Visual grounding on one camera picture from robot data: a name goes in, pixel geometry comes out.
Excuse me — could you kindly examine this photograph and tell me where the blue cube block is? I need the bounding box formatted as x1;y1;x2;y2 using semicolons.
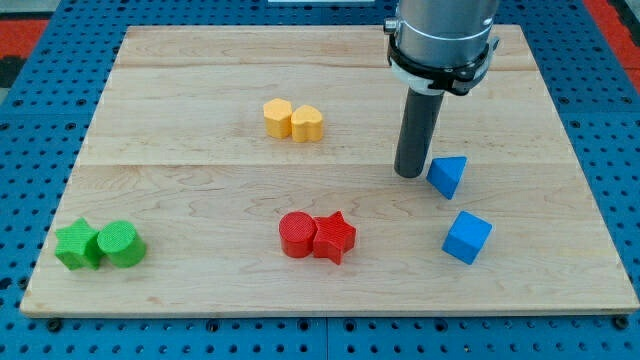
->
442;211;493;265

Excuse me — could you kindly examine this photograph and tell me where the red star block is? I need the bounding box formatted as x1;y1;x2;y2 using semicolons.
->
313;211;357;265

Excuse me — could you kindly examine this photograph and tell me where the blue triangle block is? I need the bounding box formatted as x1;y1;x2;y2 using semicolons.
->
426;156;467;200

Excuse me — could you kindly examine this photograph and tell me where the green star block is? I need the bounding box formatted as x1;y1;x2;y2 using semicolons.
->
55;218;104;271

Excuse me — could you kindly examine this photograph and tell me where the red cylinder block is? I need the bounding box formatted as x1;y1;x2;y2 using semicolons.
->
278;211;317;258

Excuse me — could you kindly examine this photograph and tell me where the yellow pentagon block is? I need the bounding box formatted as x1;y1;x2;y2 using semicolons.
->
263;98;293;139

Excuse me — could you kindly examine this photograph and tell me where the wooden board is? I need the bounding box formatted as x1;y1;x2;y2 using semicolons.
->
21;25;639;318

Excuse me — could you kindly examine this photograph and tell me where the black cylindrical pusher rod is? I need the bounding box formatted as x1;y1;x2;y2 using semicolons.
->
394;88;444;178

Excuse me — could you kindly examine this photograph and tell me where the yellow heart block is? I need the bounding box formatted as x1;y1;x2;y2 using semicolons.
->
291;105;324;142

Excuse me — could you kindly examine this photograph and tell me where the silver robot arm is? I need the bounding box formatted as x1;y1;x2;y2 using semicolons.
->
383;0;499;178

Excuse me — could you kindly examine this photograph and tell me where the green cylinder block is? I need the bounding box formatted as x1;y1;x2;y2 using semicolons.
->
97;220;146;268

